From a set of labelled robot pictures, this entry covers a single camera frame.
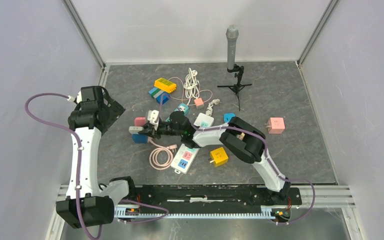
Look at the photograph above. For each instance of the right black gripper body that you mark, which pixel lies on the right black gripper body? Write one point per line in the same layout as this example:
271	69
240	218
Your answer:
164	128

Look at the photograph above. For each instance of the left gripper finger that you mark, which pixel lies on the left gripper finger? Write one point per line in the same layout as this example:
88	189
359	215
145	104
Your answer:
107	124
115	109

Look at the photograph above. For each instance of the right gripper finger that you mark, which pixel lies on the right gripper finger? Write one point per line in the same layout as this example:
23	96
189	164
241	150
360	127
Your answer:
149	126
150	134

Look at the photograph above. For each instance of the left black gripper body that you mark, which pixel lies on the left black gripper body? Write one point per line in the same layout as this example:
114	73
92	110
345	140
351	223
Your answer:
108	116

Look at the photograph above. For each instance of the white plug adapter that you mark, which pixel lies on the white plug adapter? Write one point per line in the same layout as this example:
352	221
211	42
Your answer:
135	129

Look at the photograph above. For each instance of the white multicolour power strip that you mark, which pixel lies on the white multicolour power strip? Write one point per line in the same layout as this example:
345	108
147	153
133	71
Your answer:
185	156

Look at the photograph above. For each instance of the small pink plug adapter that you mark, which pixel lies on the small pink plug adapter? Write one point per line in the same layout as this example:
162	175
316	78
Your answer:
199	103

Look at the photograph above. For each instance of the yellow cube socket adapter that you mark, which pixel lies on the yellow cube socket adapter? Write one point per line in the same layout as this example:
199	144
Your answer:
218	157

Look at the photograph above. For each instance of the small blue plug adapter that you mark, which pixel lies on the small blue plug adapter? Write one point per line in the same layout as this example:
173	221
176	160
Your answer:
228	116

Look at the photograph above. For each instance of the beige cube socket adapter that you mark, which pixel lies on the beige cube socket adapter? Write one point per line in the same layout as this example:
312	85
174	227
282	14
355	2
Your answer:
241	136

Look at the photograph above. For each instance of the pink cube socket adapter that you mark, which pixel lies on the pink cube socket adapter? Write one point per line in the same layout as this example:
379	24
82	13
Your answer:
275	125

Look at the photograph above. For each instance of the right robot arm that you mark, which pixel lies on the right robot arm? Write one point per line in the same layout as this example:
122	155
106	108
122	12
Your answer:
246	142

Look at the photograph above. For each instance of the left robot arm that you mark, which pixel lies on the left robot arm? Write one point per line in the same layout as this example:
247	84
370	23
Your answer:
85	204

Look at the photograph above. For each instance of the pink flat plug adapter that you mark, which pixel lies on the pink flat plug adapter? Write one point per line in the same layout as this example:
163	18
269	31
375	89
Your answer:
140	121

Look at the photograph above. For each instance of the blue white cube adapter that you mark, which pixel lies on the blue white cube adapter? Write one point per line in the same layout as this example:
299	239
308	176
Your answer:
140	138

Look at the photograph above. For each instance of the teal power strip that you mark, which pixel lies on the teal power strip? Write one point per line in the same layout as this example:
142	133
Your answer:
182	108

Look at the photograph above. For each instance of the blue green power strip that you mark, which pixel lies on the blue green power strip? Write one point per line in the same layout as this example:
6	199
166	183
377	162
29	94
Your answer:
160	96

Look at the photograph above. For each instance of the yellow rectangular power strip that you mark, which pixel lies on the yellow rectangular power strip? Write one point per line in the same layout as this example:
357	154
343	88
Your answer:
165	85

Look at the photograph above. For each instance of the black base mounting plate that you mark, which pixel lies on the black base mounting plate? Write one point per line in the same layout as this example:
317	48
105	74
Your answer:
210	198

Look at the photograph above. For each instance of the black microphone tripod stand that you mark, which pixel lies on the black microphone tripod stand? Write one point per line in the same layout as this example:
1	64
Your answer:
238	86

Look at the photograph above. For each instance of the grey microphone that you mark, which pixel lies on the grey microphone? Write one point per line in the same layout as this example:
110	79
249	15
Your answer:
232	34

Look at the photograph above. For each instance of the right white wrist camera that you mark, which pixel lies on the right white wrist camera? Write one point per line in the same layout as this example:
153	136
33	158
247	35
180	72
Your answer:
153	117

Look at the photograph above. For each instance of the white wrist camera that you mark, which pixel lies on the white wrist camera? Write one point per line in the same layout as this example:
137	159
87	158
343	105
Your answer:
75	99
153	117

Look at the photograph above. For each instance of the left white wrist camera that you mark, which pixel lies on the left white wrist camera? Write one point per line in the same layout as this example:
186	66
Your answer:
75	99

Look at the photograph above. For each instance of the grey slotted cable duct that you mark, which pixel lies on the grey slotted cable duct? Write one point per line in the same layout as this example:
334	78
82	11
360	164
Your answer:
319	196

